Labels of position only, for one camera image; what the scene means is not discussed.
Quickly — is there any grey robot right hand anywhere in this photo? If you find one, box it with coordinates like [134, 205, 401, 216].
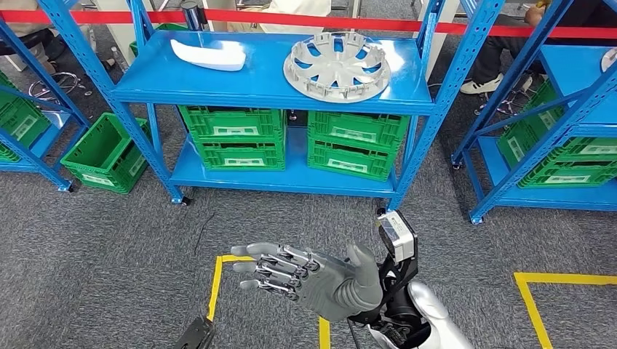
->
[230, 241, 384, 323]

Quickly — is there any silver plastic wheel hubcap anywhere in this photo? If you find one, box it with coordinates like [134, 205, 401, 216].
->
[600, 47, 617, 73]
[282, 31, 392, 104]

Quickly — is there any blue metal shelf rack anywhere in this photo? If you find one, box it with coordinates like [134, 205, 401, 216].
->
[450, 0, 617, 226]
[0, 19, 92, 193]
[38, 0, 505, 212]

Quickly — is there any yellow floor tape square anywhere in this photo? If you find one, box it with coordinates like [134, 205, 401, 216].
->
[513, 272, 617, 349]

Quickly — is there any swivel chair chrome base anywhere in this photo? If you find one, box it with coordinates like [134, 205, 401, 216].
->
[474, 74, 536, 116]
[0, 28, 95, 105]

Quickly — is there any white desk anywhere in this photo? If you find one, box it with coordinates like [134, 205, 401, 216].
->
[94, 0, 146, 63]
[423, 0, 459, 81]

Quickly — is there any white plastic mirror cover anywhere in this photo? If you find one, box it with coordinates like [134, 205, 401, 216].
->
[170, 38, 247, 73]

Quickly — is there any red barrier belt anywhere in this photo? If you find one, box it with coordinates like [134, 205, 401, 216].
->
[0, 8, 617, 41]

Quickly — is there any clear plastic water bottle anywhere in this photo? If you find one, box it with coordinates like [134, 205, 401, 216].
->
[111, 45, 131, 73]

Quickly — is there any black chrome barrier post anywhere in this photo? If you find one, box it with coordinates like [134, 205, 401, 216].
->
[180, 0, 208, 31]

